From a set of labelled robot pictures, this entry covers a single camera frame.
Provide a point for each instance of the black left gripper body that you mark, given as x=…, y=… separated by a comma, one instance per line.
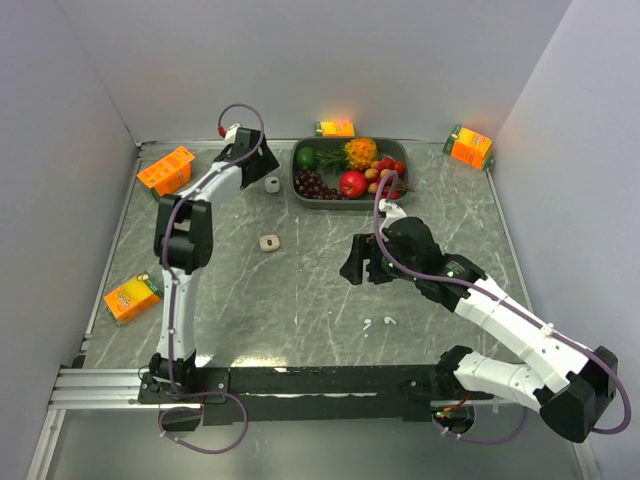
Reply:
x=271, y=171

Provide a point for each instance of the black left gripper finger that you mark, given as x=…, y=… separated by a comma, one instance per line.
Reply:
x=268, y=162
x=251, y=175

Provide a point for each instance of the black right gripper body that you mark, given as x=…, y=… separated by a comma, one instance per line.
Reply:
x=410, y=263

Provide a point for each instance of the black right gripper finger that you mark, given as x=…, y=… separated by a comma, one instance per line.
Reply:
x=380, y=270
x=353, y=268

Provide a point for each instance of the pink earbuds charging case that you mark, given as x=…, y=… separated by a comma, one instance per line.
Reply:
x=269, y=243

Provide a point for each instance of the white earbuds charging case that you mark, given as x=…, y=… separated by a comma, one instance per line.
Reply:
x=272, y=185

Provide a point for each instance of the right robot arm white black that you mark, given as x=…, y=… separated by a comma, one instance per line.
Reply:
x=568, y=384

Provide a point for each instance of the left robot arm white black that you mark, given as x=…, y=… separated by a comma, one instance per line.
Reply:
x=184, y=242

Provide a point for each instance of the green lime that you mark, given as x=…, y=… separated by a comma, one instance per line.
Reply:
x=306, y=158

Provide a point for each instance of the dark purple grape bunch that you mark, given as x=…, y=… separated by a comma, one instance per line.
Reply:
x=310, y=185

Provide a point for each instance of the orange juice box back centre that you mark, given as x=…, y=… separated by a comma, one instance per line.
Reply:
x=334, y=129

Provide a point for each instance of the orange juice box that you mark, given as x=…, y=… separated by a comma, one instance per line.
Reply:
x=334, y=129
x=169, y=174
x=132, y=298
x=470, y=147

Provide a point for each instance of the orange juice box far left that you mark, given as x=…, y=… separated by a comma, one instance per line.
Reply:
x=169, y=174

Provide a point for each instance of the red apple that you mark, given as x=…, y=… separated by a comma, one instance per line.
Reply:
x=353, y=184

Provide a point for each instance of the dark grey fruit tray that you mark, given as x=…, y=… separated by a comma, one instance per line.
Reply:
x=385, y=146

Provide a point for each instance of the small pineapple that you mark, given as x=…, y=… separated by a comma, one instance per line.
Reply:
x=357, y=154

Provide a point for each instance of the orange juice box far right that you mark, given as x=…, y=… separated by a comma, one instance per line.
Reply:
x=470, y=147

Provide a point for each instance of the orange juice box near left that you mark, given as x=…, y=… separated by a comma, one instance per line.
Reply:
x=132, y=298

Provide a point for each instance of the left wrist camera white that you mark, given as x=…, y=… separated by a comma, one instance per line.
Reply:
x=228, y=134

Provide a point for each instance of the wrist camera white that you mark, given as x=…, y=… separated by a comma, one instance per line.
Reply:
x=388, y=213
x=228, y=134

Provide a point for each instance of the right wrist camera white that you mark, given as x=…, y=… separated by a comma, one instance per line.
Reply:
x=388, y=213

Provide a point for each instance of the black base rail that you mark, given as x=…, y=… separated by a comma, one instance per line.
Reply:
x=406, y=392

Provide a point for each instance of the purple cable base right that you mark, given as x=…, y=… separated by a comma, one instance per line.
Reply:
x=455, y=424

